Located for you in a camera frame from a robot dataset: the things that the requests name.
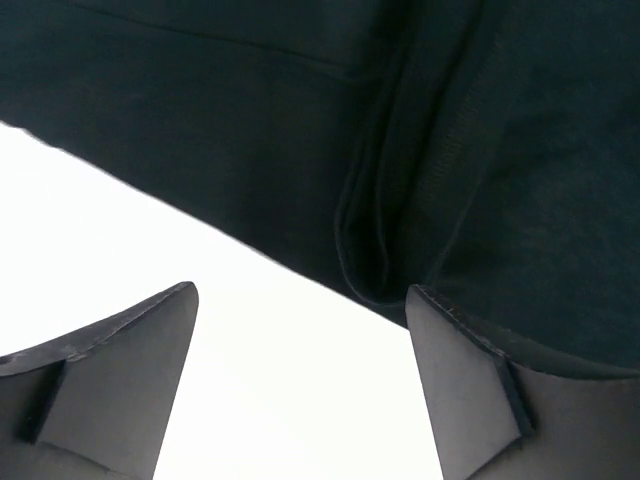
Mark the black t shirt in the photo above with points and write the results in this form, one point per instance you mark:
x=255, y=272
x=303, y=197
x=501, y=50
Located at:
x=486, y=149

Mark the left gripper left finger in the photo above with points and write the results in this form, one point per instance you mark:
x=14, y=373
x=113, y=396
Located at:
x=95, y=403

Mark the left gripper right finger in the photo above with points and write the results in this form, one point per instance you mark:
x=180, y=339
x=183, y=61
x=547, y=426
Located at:
x=504, y=407

